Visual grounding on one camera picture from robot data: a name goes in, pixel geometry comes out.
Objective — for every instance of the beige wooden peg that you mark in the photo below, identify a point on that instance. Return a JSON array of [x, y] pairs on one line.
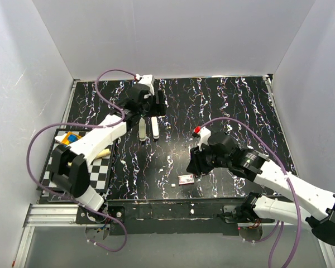
[[103, 153]]

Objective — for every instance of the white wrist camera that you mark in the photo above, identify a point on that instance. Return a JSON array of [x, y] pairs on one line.
[[148, 80], [203, 134]]

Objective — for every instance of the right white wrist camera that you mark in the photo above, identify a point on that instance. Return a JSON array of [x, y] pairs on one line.
[[203, 134]]

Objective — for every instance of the colourful toy block stack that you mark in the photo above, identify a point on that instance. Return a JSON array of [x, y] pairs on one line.
[[67, 138]]

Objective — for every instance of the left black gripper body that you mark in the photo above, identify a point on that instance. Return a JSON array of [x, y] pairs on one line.
[[152, 109]]

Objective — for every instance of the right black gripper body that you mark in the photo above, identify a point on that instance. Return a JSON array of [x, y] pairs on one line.
[[206, 158]]

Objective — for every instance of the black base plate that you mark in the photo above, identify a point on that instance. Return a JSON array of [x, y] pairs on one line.
[[170, 216]]

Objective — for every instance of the white stapler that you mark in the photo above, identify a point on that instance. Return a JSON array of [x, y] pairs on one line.
[[155, 128]]

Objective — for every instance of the beige stapler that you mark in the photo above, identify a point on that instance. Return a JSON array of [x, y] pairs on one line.
[[142, 130]]

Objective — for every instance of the checkered board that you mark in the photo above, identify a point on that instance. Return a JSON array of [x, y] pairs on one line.
[[99, 170]]

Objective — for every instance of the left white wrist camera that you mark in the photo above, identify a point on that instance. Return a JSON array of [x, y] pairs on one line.
[[148, 80]]

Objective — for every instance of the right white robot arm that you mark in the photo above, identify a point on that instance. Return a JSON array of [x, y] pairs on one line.
[[311, 207]]

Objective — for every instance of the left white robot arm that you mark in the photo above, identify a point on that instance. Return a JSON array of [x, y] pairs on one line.
[[69, 165]]

